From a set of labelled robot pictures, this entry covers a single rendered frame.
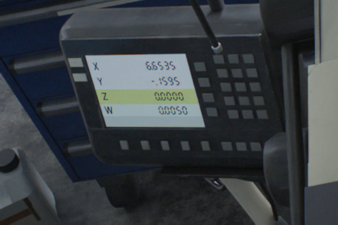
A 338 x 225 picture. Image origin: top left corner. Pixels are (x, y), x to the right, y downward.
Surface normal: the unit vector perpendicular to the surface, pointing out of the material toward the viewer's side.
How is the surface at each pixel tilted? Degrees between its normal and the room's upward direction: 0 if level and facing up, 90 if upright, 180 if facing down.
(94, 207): 0
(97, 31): 15
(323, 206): 0
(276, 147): 4
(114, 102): 70
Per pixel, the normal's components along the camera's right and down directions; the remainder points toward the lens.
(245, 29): -0.42, -0.42
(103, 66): -0.39, 0.51
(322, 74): -0.36, -0.63
